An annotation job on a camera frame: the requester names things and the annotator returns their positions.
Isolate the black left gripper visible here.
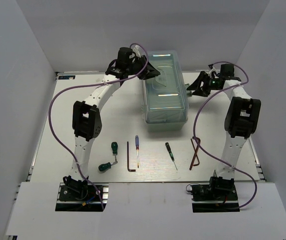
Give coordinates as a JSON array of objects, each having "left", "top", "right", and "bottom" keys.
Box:
[{"left": 127, "top": 55, "right": 161, "bottom": 81}]

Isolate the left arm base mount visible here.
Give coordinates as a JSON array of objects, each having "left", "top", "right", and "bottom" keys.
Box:
[{"left": 55, "top": 176, "right": 109, "bottom": 212}]

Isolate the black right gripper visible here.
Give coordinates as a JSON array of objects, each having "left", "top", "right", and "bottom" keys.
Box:
[{"left": 187, "top": 70, "right": 221, "bottom": 97}]

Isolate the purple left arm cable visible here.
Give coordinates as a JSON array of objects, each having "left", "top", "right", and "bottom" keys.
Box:
[{"left": 49, "top": 42, "right": 150, "bottom": 211}]

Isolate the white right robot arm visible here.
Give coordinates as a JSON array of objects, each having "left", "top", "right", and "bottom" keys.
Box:
[{"left": 187, "top": 61, "right": 261, "bottom": 199}]

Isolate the blue handled screwdriver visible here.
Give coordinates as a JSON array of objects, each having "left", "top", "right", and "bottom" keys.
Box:
[{"left": 135, "top": 135, "right": 139, "bottom": 168}]

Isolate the red hex key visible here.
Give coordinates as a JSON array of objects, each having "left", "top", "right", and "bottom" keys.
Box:
[
  {"left": 190, "top": 138, "right": 200, "bottom": 168},
  {"left": 189, "top": 136, "right": 201, "bottom": 171}
]

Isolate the green transparent plastic toolbox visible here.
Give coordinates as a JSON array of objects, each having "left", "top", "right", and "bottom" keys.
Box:
[{"left": 142, "top": 50, "right": 189, "bottom": 132}]

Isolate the dark L-shaped hex key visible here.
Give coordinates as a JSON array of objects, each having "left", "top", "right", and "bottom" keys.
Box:
[{"left": 127, "top": 141, "right": 136, "bottom": 173}]

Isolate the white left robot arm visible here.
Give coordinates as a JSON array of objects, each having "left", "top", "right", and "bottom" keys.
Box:
[{"left": 63, "top": 47, "right": 160, "bottom": 200}]

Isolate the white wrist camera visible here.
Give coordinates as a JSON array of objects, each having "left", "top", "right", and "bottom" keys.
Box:
[
  {"left": 208, "top": 64, "right": 220, "bottom": 79},
  {"left": 130, "top": 44, "right": 142, "bottom": 58}
]

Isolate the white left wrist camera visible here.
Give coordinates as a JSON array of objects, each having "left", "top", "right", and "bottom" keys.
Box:
[{"left": 130, "top": 44, "right": 142, "bottom": 58}]

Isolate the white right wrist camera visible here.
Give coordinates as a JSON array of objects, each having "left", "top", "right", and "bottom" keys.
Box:
[{"left": 208, "top": 64, "right": 220, "bottom": 79}]

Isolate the black green precision screwdriver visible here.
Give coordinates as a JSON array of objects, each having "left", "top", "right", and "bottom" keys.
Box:
[{"left": 165, "top": 142, "right": 178, "bottom": 170}]

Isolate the left blue table label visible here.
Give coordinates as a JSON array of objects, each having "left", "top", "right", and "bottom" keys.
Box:
[{"left": 58, "top": 75, "right": 76, "bottom": 80}]

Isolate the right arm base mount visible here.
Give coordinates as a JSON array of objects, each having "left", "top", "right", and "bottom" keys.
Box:
[{"left": 185, "top": 175, "right": 240, "bottom": 213}]

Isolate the green stubby screwdriver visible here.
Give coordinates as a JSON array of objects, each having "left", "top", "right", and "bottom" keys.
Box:
[
  {"left": 111, "top": 141, "right": 118, "bottom": 161},
  {"left": 98, "top": 160, "right": 118, "bottom": 173}
]

